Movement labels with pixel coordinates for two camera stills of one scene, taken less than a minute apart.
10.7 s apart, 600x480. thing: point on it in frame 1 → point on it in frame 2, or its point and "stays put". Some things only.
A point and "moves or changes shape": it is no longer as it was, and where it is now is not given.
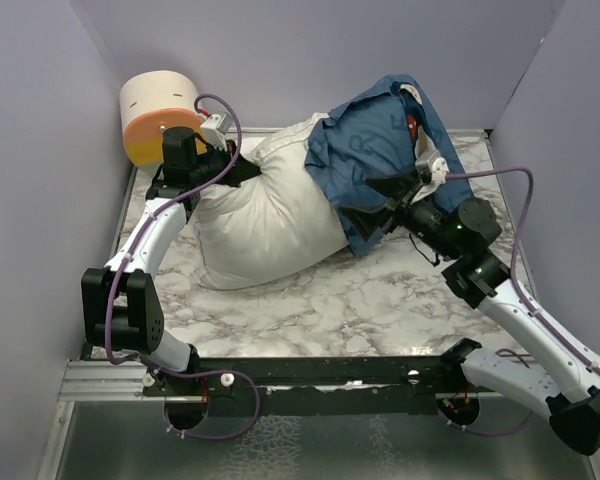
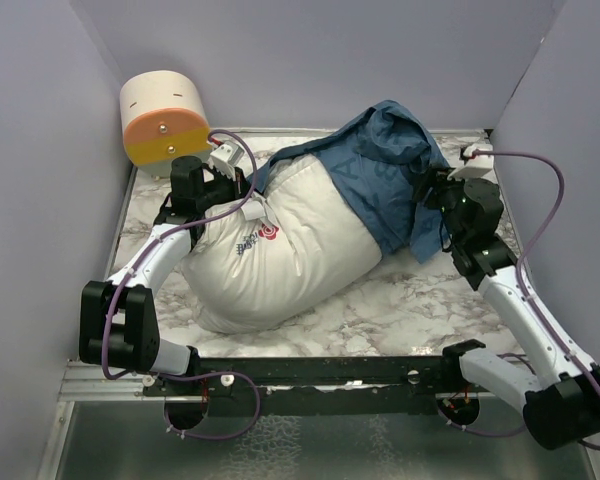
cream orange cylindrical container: [150, 102] stays put
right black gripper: [394, 188] → [435, 176]
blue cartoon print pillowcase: [378, 135] moves or changes shape
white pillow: [275, 222] moves or changes shape
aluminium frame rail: [102, 380] stays put
